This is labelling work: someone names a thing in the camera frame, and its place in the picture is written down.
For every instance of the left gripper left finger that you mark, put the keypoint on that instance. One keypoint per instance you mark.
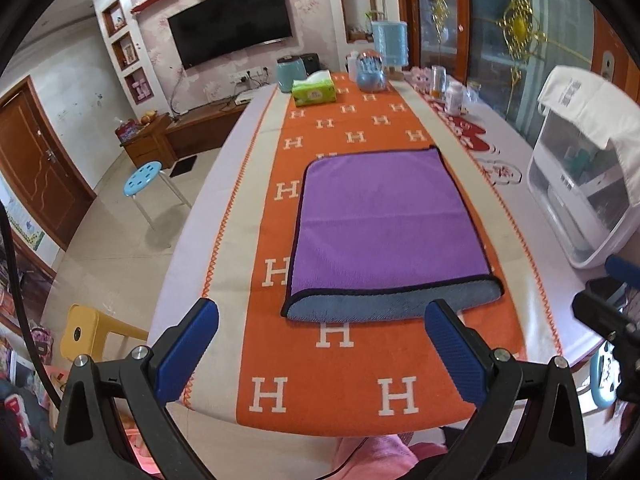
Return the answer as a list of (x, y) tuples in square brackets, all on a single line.
[(177, 353)]

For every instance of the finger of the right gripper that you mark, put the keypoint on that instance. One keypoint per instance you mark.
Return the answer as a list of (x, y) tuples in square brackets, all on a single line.
[(622, 270)]

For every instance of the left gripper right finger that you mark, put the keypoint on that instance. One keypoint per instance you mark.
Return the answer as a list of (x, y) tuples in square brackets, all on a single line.
[(460, 349)]

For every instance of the purple grey microfiber towel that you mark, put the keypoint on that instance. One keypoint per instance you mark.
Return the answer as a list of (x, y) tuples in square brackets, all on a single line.
[(380, 235)]

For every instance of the light blue stool right side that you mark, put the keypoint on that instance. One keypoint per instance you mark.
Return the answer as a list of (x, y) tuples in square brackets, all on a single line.
[(604, 376)]

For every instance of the yellow plastic stool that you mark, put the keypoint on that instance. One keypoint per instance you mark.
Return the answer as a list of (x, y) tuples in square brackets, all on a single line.
[(86, 332)]

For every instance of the white appliance with clear lid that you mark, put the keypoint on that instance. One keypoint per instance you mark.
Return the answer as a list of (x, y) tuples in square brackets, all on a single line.
[(581, 192)]

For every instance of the white cloth cover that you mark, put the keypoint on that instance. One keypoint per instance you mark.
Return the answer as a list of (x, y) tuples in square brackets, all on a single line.
[(601, 112)]

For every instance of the white printed tablecloth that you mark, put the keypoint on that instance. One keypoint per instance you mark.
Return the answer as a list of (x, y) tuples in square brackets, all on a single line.
[(350, 259)]

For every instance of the blue round stool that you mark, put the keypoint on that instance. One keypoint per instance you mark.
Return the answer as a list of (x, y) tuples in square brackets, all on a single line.
[(142, 178)]

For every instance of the wooden TV cabinet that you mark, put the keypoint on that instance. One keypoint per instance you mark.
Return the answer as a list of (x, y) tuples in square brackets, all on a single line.
[(167, 140)]

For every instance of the small clear glass cup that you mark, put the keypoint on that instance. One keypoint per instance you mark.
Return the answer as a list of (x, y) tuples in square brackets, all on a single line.
[(472, 92)]

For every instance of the brown wooden door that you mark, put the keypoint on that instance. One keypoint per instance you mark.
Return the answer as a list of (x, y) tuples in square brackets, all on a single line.
[(37, 167)]

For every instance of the glass jar with lid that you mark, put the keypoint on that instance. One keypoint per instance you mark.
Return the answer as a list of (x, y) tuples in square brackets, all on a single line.
[(438, 82)]

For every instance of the pink pig figurine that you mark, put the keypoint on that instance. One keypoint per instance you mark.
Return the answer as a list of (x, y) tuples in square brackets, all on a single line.
[(420, 79)]

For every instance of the green tissue pack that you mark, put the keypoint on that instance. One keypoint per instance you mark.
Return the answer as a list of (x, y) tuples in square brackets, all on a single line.
[(317, 88)]

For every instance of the light blue table lamp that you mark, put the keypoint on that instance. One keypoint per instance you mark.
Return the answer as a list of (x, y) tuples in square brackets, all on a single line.
[(391, 41)]

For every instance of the black box appliance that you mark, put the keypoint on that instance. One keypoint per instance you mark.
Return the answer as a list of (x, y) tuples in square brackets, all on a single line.
[(311, 62)]

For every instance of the black wall television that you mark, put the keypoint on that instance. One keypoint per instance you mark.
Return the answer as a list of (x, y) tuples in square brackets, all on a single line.
[(218, 27)]

